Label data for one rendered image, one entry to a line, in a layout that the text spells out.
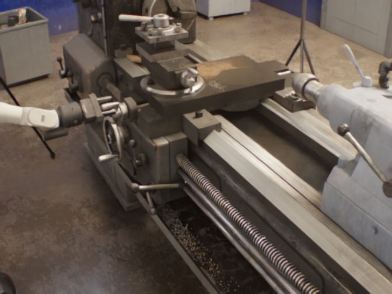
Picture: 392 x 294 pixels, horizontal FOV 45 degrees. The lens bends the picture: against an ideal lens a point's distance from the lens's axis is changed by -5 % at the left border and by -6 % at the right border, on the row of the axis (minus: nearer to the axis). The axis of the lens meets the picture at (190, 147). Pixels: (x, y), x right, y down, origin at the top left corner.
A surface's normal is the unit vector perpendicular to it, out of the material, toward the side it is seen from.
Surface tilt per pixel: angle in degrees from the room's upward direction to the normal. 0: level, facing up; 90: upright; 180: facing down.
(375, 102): 0
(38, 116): 60
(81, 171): 0
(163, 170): 90
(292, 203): 36
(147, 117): 0
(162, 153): 90
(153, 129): 90
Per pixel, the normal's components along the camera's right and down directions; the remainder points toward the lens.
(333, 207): -0.88, 0.25
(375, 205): -0.78, -0.19
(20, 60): 0.55, 0.42
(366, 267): -0.53, -0.55
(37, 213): -0.01, -0.86
